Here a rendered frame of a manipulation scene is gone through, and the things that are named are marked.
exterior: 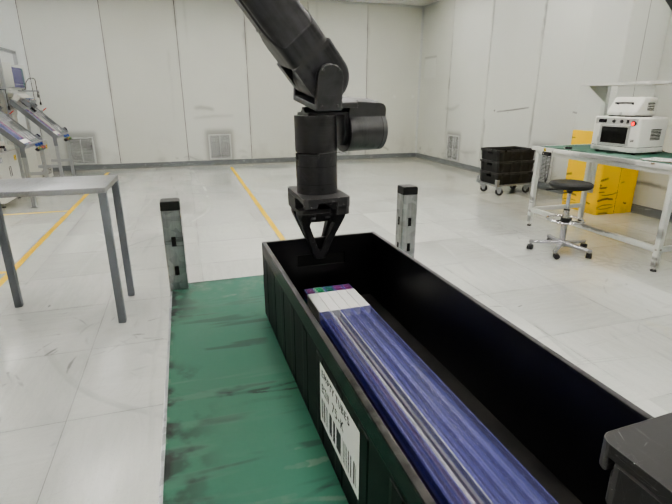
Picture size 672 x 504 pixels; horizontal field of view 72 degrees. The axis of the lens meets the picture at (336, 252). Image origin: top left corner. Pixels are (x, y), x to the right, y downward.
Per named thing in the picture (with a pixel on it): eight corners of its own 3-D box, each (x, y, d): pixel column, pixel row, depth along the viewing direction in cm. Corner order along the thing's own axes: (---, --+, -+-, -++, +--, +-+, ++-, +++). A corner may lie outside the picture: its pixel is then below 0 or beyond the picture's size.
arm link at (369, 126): (292, 55, 62) (318, 63, 55) (368, 57, 67) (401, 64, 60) (290, 145, 68) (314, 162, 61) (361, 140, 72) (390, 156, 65)
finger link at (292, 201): (331, 246, 74) (330, 187, 71) (346, 260, 68) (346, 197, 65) (290, 251, 72) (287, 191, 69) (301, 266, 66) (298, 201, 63)
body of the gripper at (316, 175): (328, 195, 72) (327, 146, 70) (351, 210, 63) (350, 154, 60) (287, 198, 70) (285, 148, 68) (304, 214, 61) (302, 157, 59)
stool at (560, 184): (529, 239, 433) (538, 175, 414) (590, 247, 412) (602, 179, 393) (523, 255, 390) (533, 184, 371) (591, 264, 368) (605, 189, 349)
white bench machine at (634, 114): (615, 148, 434) (624, 96, 419) (662, 153, 395) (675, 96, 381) (587, 150, 420) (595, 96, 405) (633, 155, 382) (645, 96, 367)
